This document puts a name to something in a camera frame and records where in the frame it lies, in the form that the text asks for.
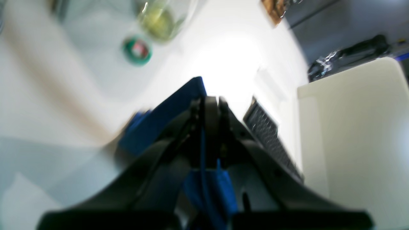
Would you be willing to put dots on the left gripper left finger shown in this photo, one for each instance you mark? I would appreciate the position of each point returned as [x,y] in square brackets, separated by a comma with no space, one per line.
[145,195]

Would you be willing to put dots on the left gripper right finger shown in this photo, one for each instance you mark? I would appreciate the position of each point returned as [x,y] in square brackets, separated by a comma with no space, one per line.
[228,143]

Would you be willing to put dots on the white cabinet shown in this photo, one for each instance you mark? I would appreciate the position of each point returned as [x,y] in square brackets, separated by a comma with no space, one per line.
[354,132]

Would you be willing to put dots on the black computer keyboard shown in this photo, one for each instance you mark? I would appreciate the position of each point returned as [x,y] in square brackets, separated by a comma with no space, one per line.
[265,130]

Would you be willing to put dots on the clear glass jar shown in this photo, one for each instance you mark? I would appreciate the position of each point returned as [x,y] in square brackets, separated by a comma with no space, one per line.
[163,20]

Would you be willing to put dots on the green electrical tape roll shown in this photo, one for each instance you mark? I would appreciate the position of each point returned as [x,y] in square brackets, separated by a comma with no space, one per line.
[136,50]

